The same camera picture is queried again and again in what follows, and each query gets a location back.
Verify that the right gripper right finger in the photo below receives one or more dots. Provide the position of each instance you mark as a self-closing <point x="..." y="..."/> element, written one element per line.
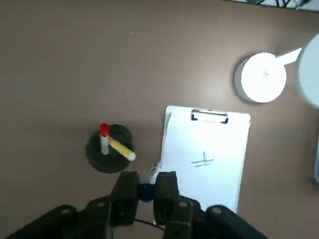
<point x="167" y="199"/>

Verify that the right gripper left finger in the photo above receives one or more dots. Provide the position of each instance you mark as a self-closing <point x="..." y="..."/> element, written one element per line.
<point x="124" y="199"/>

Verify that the blue pen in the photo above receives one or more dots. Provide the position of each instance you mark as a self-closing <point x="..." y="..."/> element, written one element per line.
<point x="146" y="191"/>

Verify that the black mesh pen holder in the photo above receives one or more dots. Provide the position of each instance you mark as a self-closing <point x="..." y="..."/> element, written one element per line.
<point x="99" y="161"/>

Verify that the white A4 paper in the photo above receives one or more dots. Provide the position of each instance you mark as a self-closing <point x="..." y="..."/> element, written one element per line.
<point x="211" y="179"/>

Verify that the red capped pen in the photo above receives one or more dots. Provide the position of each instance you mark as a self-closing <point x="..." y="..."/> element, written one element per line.
<point x="104" y="139"/>

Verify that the yellow marker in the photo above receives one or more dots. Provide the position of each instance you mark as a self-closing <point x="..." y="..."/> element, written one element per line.
<point x="122" y="149"/>

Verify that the white clipboard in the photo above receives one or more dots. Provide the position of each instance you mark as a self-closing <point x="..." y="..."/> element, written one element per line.
<point x="239" y="117"/>

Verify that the white desk lamp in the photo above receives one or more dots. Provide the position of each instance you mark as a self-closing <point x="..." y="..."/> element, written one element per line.
<point x="261" y="77"/>

